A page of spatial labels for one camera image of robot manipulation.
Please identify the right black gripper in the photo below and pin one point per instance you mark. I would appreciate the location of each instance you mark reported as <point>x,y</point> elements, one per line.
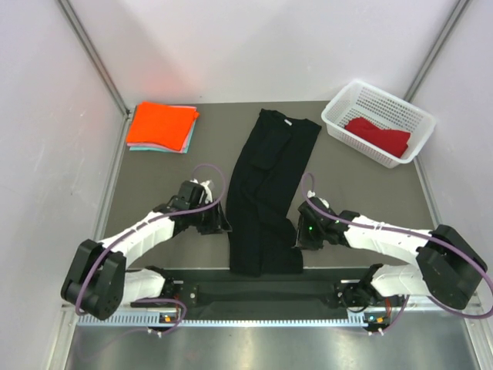
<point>303,241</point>

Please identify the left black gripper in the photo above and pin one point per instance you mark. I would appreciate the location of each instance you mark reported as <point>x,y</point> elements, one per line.
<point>217,223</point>

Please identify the black t shirt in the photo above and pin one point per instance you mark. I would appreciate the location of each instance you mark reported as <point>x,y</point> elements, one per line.
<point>262,186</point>

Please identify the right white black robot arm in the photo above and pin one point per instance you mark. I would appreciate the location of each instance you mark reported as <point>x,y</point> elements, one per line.
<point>436,263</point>

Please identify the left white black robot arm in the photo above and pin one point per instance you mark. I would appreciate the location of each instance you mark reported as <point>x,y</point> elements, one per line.
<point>99,281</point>

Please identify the orange folded t shirt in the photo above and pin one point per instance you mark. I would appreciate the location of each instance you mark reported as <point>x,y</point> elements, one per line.
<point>162,127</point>

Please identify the red t shirt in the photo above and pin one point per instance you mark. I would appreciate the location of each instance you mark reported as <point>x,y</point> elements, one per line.
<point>391,141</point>

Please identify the white plastic basket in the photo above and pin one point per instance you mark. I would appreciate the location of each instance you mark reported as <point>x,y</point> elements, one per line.
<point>359,99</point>

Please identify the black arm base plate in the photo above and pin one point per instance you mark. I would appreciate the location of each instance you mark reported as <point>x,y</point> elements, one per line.
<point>221,294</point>

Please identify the aluminium frame rail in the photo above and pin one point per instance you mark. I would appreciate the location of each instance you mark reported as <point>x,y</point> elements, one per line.
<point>94,299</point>

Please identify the grey slotted cable duct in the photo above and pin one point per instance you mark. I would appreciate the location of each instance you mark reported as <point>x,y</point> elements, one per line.
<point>155,319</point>

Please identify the left aluminium corner post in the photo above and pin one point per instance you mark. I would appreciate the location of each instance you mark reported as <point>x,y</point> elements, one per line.
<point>90,50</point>

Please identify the aluminium corner post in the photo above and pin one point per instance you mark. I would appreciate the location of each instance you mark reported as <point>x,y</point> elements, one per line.
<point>90,50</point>
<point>458,9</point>

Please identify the right aluminium corner post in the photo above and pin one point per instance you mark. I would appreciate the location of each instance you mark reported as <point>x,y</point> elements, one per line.
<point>458,9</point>

